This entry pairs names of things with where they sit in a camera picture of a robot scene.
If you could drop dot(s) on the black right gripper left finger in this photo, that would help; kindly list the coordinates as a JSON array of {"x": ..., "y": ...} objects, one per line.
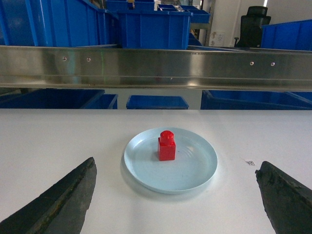
[{"x": 59, "y": 210}]

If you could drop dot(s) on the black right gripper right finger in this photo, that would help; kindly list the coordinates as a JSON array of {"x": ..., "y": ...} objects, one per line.
[{"x": 286, "y": 201}]

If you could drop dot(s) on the red toy block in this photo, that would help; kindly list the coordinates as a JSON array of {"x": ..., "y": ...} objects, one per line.
[{"x": 166, "y": 146}]

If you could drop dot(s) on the light blue plate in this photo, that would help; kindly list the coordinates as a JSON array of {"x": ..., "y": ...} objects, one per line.
[{"x": 194, "y": 165}]

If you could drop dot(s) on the blue bin lower left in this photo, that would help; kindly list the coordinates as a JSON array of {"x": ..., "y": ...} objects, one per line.
[{"x": 61, "y": 99}]

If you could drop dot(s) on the blue bin lower right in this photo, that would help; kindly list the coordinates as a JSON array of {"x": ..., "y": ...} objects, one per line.
[{"x": 252, "y": 100}]

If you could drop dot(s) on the blue bin right top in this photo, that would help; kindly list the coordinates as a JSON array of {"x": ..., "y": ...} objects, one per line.
[{"x": 295, "y": 35}]

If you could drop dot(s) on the black office chair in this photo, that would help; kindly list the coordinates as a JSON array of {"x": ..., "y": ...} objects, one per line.
[{"x": 251, "y": 27}]

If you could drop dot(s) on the large blue bin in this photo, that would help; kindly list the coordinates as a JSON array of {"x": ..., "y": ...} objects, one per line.
[{"x": 56, "y": 23}]

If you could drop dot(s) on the blue bin centre top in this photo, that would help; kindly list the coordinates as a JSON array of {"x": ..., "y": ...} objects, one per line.
[{"x": 167, "y": 30}]

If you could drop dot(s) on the small blue bin below rail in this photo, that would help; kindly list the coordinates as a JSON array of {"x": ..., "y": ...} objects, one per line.
[{"x": 156, "y": 102}]

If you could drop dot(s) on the stainless steel rail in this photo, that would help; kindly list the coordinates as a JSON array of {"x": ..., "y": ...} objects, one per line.
[{"x": 194, "y": 68}]

